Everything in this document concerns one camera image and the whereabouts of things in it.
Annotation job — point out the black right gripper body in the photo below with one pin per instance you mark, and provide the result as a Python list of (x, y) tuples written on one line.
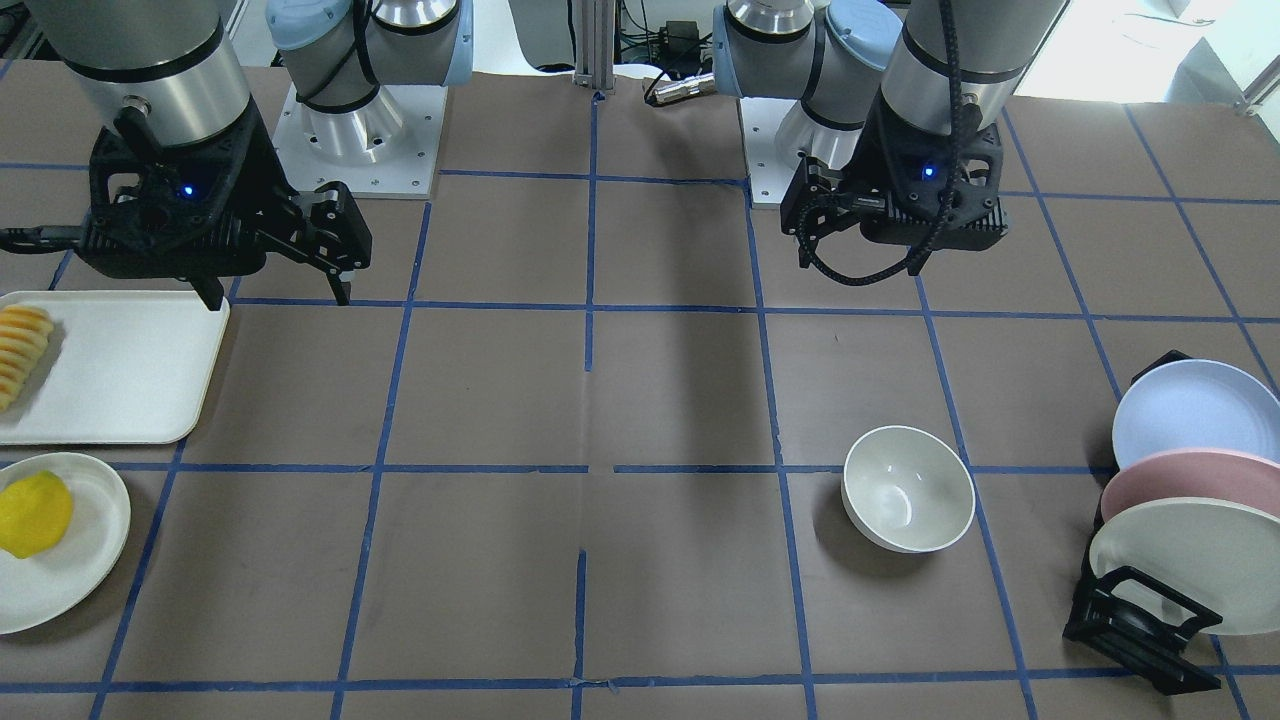
[(274, 196)]

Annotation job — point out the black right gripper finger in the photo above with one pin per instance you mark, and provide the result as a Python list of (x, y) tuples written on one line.
[(211, 290), (340, 283)]

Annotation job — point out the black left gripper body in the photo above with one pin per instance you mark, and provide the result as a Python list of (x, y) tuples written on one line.
[(853, 172)]

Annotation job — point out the yellow lemon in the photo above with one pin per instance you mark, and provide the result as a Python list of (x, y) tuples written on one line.
[(35, 514)]

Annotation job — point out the white ceramic bowl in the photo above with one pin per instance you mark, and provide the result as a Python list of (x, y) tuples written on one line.
[(907, 491)]

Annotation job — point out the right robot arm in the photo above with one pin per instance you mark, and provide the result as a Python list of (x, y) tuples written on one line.
[(174, 61)]

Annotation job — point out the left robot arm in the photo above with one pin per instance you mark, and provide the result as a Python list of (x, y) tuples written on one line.
[(920, 92)]

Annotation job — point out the cream rectangular tray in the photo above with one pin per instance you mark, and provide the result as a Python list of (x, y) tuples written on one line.
[(124, 367)]

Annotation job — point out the sliced yellow fruit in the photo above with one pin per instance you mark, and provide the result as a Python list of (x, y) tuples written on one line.
[(25, 336)]

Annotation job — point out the cream round plate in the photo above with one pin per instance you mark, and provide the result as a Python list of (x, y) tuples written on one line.
[(43, 587)]

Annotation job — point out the light blue plate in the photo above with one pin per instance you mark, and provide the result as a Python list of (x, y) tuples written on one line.
[(1195, 403)]

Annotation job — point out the pink plate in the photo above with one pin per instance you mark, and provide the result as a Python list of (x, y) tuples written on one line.
[(1225, 475)]

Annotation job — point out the cream plate in rack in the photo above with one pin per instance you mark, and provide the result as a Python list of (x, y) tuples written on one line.
[(1221, 554)]

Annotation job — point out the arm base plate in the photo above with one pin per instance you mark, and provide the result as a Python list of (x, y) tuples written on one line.
[(776, 135), (387, 149)]

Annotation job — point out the aluminium frame post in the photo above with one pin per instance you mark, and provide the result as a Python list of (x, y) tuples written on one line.
[(594, 25)]

